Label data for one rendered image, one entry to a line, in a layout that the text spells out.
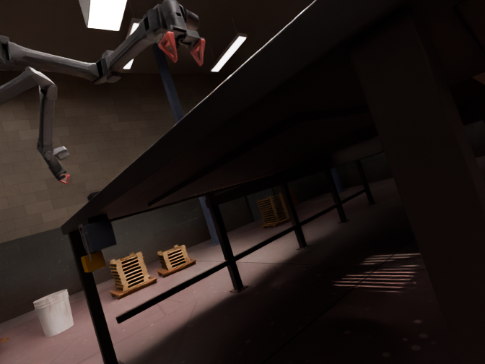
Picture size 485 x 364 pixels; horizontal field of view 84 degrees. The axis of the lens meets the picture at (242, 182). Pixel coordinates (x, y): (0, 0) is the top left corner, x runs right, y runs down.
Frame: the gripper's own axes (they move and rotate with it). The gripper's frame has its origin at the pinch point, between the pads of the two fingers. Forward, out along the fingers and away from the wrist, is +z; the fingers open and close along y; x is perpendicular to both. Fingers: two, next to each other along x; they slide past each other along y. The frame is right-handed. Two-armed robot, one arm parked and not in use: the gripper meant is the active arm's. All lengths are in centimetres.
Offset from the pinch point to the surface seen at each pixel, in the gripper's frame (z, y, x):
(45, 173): -125, 45, 537
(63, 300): 83, -11, 293
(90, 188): -78, 110, 529
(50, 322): 98, -26, 294
